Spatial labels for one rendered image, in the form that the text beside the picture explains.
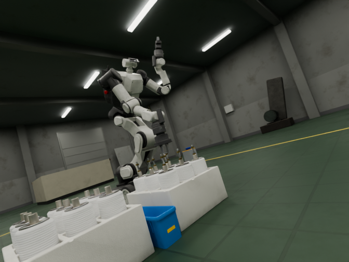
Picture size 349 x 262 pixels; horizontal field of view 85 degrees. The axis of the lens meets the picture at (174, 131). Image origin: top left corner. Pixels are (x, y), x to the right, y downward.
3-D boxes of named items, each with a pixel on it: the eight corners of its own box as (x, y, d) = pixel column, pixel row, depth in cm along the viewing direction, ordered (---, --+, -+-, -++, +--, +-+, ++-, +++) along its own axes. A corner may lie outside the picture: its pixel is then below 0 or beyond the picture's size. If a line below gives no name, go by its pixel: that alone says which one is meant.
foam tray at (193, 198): (134, 225, 108) (125, 194, 110) (181, 198, 135) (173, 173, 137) (181, 232, 80) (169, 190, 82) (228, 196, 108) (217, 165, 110)
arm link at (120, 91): (125, 117, 148) (109, 93, 148) (138, 109, 155) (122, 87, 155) (129, 110, 139) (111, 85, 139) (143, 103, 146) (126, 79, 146)
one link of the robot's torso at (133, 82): (95, 106, 167) (95, 63, 155) (119, 101, 197) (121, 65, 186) (124, 113, 158) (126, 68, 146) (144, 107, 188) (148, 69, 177)
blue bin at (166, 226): (125, 241, 90) (118, 215, 91) (144, 229, 98) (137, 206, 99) (165, 250, 69) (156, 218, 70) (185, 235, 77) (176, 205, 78)
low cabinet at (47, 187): (36, 205, 635) (31, 182, 642) (96, 184, 780) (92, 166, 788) (47, 204, 514) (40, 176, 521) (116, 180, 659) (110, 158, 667)
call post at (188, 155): (195, 195, 134) (182, 152, 137) (201, 191, 139) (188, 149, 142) (203, 194, 129) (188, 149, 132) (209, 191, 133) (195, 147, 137)
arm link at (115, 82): (107, 92, 145) (96, 77, 145) (112, 93, 154) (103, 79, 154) (119, 82, 143) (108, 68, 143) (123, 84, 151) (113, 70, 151)
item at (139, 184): (144, 212, 102) (135, 179, 104) (139, 210, 110) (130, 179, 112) (160, 205, 107) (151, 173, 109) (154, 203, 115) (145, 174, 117)
